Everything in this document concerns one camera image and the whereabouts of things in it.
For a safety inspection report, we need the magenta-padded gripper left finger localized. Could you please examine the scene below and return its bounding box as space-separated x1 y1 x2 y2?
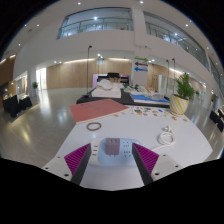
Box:
42 143 93 186

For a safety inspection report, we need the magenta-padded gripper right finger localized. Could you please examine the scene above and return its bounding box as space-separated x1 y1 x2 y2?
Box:
131 142 184 186

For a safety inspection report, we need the purple-grey charger block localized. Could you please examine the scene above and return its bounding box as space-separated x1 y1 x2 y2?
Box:
105 137 121 157

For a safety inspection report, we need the spread of colourful cards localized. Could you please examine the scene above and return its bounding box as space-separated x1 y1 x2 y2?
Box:
113 105 172 118

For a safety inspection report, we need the pink flat board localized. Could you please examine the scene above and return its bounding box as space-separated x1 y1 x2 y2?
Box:
69 98 131 125

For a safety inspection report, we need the blue mat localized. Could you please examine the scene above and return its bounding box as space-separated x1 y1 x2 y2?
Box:
130 94 171 105

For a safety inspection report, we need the white basket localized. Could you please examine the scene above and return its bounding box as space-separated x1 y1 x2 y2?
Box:
151 92 165 101

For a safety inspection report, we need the potted plant in striped pot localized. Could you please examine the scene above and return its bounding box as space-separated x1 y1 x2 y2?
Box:
169 72 196 117

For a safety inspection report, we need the black-clothed display table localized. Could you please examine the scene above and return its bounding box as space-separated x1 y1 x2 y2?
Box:
76 87 174 108

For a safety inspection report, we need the white display model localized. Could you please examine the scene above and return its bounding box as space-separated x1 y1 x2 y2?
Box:
91 79 123 99

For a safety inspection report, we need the group of black-clothed tables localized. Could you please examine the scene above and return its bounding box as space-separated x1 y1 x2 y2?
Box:
2 94 34 118

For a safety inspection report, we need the tall black floor lamp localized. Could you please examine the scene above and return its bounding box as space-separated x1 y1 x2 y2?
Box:
165 59 170 98
171 57 177 96
85 44 93 97

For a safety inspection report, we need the blue arrow sign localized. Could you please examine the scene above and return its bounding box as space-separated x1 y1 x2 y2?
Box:
134 66 149 73

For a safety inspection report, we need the purple arrow sign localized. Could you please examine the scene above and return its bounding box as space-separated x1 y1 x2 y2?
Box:
134 61 149 68

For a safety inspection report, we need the green arrow sign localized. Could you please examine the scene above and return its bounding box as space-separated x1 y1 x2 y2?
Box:
134 56 149 63

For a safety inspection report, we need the white power strip cable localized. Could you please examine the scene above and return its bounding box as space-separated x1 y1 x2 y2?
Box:
151 124 177 152

